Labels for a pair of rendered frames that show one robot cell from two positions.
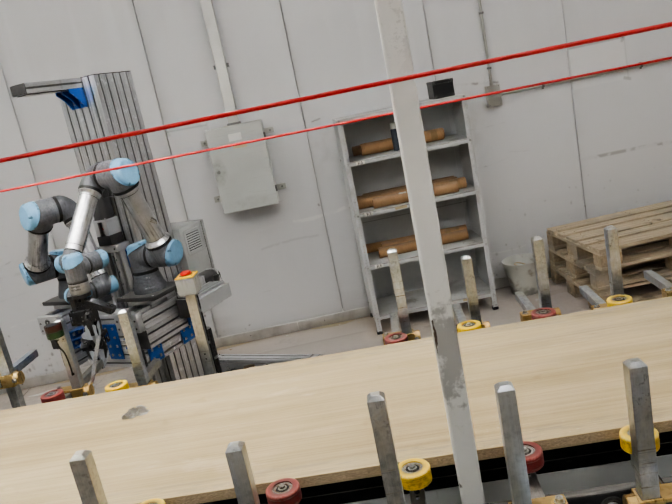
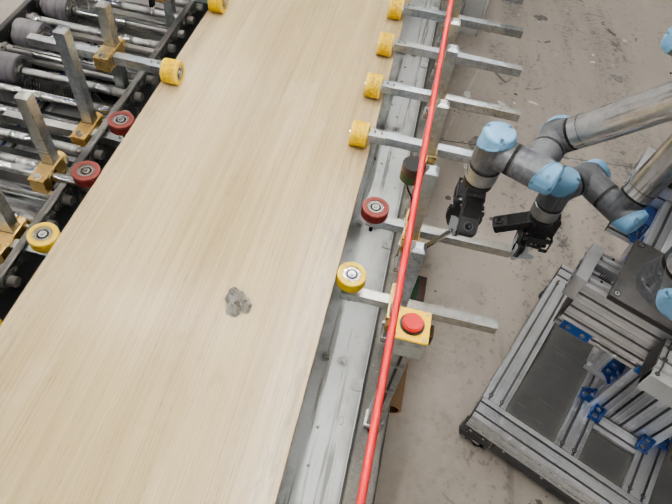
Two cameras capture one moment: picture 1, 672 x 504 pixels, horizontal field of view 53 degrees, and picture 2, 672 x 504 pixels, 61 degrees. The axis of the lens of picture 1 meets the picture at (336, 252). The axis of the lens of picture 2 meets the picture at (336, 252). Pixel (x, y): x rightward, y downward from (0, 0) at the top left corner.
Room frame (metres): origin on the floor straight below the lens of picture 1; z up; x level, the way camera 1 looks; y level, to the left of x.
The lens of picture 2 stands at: (2.21, -0.01, 2.15)
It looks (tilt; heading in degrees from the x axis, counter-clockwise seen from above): 53 degrees down; 90
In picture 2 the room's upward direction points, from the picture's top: 9 degrees clockwise
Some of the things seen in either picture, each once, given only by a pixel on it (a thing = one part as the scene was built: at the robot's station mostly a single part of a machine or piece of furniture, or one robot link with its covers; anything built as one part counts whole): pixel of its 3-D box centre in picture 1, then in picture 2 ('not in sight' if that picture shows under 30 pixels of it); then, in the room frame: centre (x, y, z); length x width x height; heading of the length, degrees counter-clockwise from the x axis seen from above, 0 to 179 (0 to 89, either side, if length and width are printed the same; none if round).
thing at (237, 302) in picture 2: (134, 410); (237, 299); (1.99, 0.72, 0.91); 0.09 x 0.07 x 0.02; 109
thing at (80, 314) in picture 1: (83, 308); (472, 192); (2.52, 0.99, 1.14); 0.09 x 0.08 x 0.12; 84
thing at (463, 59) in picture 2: not in sight; (452, 56); (2.51, 1.84, 0.95); 0.50 x 0.04 x 0.04; 175
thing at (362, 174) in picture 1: (414, 213); not in sight; (4.85, -0.62, 0.78); 0.90 x 0.45 x 1.55; 91
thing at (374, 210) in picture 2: (55, 406); (373, 218); (2.30, 1.10, 0.85); 0.08 x 0.08 x 0.11
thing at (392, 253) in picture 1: (403, 312); not in sight; (2.31, -0.19, 0.94); 0.04 x 0.04 x 0.48; 85
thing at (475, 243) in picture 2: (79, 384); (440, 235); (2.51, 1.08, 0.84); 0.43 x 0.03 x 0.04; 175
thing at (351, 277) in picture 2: (119, 398); (349, 284); (2.26, 0.85, 0.85); 0.08 x 0.08 x 0.11
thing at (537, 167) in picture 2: (90, 261); (536, 166); (2.62, 0.95, 1.29); 0.11 x 0.11 x 0.08; 63
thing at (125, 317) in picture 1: (140, 369); (400, 300); (2.40, 0.80, 0.90); 0.04 x 0.04 x 0.48; 85
